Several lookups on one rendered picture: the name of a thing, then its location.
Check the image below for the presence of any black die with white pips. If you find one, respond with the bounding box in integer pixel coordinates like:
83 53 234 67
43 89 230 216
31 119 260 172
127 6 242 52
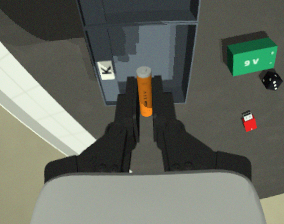
262 71 283 91

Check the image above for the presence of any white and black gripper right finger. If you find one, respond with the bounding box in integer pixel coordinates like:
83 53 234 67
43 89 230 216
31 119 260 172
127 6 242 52
151 75 252 181

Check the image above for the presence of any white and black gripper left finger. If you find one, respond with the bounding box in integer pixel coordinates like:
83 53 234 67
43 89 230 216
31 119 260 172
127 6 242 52
44 76 140 184

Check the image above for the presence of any red usb stick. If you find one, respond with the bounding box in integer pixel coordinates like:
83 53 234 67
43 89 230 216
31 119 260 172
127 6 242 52
242 112 257 132

